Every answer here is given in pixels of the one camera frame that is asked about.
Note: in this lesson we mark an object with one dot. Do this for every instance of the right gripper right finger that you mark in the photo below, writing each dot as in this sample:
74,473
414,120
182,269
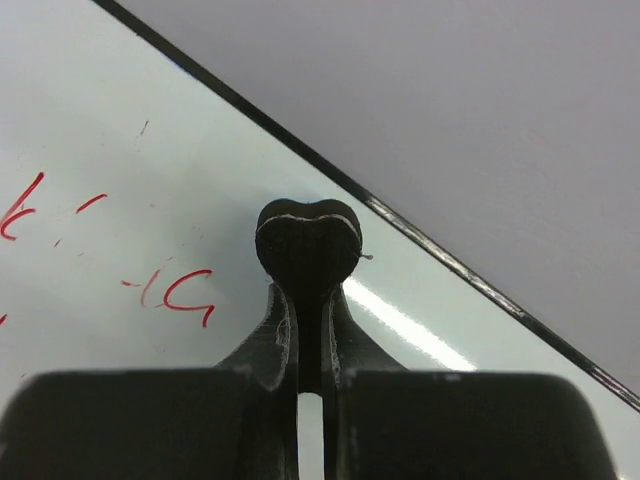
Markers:
344,346

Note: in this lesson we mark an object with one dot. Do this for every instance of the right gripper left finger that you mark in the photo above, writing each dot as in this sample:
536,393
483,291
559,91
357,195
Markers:
268,358

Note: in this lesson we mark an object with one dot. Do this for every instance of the black eraser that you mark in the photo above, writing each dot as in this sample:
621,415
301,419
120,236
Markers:
308,249

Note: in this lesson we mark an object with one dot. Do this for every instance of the black framed whiteboard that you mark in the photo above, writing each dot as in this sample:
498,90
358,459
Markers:
129,197

